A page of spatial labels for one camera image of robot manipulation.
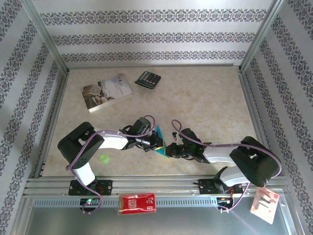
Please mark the blue paper sheet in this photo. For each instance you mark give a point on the blue paper sheet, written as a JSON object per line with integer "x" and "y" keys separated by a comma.
{"x": 159, "y": 131}

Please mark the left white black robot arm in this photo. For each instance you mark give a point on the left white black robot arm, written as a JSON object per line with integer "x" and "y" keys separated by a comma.
{"x": 112, "y": 142}

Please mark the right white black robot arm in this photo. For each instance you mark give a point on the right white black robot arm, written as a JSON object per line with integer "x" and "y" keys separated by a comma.
{"x": 217, "y": 155}

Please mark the grey metal sheet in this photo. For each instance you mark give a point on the grey metal sheet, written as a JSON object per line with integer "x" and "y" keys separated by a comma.
{"x": 171, "y": 222}

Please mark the red packet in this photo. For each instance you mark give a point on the red packet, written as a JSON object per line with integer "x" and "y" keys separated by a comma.
{"x": 137, "y": 203}

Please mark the black calculator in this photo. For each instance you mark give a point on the black calculator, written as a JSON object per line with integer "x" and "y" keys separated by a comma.
{"x": 148, "y": 80}

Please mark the paperback book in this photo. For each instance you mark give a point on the paperback book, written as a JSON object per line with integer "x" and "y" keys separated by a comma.
{"x": 107, "y": 90}

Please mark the pink blister pack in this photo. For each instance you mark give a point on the pink blister pack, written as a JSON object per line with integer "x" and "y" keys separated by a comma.
{"x": 262, "y": 208}

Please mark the long aluminium mounting rail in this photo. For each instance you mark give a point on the long aluminium mounting rail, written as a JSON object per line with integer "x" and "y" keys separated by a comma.
{"x": 159, "y": 183}

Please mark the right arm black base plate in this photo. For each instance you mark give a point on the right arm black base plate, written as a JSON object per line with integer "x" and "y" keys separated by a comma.
{"x": 205, "y": 187}

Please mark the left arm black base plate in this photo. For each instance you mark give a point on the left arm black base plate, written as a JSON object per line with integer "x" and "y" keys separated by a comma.
{"x": 106, "y": 187}

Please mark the thin aluminium edge rail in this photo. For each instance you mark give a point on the thin aluminium edge rail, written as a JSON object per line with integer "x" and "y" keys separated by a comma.
{"x": 151, "y": 66}

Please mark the aluminium side rail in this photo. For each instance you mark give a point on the aluminium side rail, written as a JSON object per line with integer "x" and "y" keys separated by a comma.
{"x": 51, "y": 122}
{"x": 258, "y": 122}

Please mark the aluminium frame post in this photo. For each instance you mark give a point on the aluminium frame post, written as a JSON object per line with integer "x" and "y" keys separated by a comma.
{"x": 263, "y": 36}
{"x": 47, "y": 36}

